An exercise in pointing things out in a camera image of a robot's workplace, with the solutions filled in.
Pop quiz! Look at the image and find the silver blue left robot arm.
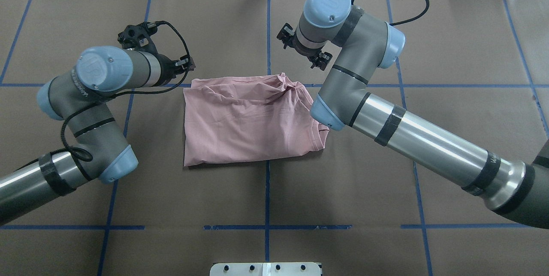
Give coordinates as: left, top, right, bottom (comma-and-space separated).
1, 46, 196, 225

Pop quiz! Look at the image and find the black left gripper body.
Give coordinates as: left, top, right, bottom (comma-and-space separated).
153, 54, 181, 87

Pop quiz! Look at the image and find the pink Snoopy t-shirt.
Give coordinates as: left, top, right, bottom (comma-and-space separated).
184, 73, 329, 167

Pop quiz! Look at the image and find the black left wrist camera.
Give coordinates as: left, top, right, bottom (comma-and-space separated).
117, 22, 158, 54

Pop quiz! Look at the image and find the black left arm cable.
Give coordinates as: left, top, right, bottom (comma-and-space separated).
60, 21, 191, 162

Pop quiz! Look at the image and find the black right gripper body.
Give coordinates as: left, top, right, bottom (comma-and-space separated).
290, 32, 327, 57

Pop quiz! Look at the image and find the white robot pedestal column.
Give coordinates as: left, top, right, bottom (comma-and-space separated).
209, 261, 323, 276

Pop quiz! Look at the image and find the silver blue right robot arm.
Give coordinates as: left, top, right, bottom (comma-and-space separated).
277, 0, 549, 229

